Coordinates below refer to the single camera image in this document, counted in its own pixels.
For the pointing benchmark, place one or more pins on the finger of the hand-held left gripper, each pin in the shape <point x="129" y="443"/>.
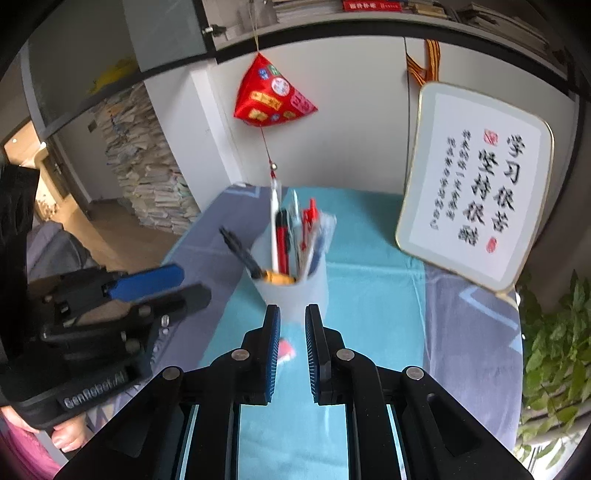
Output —
<point x="184" y="301"/>
<point x="147" y="281"/>

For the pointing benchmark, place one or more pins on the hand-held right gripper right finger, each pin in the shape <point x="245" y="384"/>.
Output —
<point x="314" y="357"/>

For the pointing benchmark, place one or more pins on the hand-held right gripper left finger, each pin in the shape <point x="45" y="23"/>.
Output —
<point x="272" y="353"/>

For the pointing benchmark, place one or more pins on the translucent white plastic cup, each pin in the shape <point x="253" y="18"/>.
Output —
<point x="295" y="300"/>

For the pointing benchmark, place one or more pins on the orange and black pen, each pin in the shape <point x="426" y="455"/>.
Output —
<point x="240" y="254"/>

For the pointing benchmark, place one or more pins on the red utility knife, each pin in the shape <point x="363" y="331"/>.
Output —
<point x="282" y="244"/>

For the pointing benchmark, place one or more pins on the white pen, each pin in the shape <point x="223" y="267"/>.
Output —
<point x="275" y="240"/>

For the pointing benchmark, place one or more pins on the red capped clear pen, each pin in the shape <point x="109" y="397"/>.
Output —
<point x="311" y="217"/>

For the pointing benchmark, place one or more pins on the person's left forearm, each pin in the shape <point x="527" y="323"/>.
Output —
<point x="23" y="452"/>

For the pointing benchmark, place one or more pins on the person's left hand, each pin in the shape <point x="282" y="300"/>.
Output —
<point x="70" y="434"/>

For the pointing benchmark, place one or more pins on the pink and teal eraser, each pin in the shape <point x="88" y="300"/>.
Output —
<point x="287" y="349"/>

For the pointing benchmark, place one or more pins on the blue and grey printed tablecloth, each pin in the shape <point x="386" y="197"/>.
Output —
<point x="378" y="300"/>

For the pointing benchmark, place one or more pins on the stacks of papers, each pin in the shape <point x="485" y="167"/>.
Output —
<point x="147" y="184"/>

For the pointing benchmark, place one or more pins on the grey blue cushion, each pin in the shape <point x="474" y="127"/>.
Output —
<point x="55" y="249"/>

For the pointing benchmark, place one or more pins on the framed calligraphy board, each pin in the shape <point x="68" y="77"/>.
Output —
<point x="461" y="194"/>

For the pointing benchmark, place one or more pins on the red hanging fabric ornament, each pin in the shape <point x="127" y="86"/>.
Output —
<point x="272" y="92"/>

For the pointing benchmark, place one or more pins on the green potted plant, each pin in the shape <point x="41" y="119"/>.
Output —
<point x="554" y="350"/>

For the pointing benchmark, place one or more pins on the red book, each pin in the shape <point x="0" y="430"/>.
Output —
<point x="371" y="5"/>

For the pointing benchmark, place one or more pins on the row of books and papers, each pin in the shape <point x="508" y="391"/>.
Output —
<point x="485" y="23"/>

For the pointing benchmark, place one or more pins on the wall switch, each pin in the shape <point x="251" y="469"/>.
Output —
<point x="92" y="126"/>

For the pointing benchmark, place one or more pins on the glass door wall cabinet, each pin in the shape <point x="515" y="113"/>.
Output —
<point x="161" y="27"/>

